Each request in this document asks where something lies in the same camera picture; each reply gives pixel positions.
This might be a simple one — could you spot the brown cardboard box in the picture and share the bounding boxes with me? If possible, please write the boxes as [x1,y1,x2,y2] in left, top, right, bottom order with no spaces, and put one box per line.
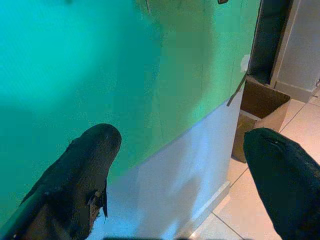
[231,75,291,164]

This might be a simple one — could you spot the small white wall tag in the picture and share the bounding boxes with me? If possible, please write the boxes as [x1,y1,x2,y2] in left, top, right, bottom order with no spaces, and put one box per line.
[240,54,251,73]

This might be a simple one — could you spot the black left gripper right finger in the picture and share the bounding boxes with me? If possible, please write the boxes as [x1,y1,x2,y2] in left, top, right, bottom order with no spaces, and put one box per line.
[243,127,320,240]

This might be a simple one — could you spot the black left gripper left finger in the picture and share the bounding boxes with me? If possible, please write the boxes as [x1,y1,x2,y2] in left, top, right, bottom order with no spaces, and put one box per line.
[0,123,123,240]

